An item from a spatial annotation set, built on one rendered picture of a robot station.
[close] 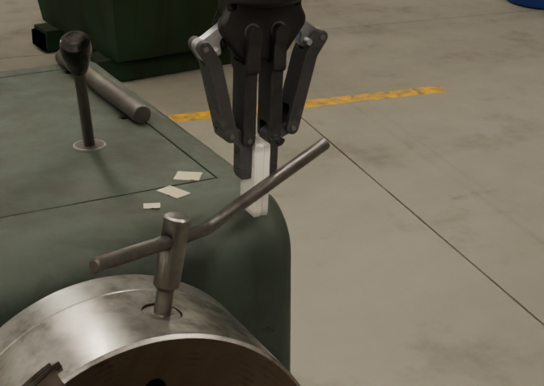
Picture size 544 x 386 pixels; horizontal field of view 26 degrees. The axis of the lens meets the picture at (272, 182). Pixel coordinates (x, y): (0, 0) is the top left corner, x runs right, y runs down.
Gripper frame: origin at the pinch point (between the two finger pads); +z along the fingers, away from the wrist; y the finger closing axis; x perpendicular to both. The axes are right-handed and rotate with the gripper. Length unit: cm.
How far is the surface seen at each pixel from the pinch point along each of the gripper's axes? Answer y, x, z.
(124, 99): 0.2, 34.5, 2.8
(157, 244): -14.1, -10.9, -0.2
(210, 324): -9.6, -11.3, 7.8
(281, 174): 1.7, -1.8, -0.5
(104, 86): 0.0, 40.8, 3.0
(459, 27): 359, 448, 124
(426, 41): 324, 430, 125
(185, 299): -9.6, -6.1, 7.8
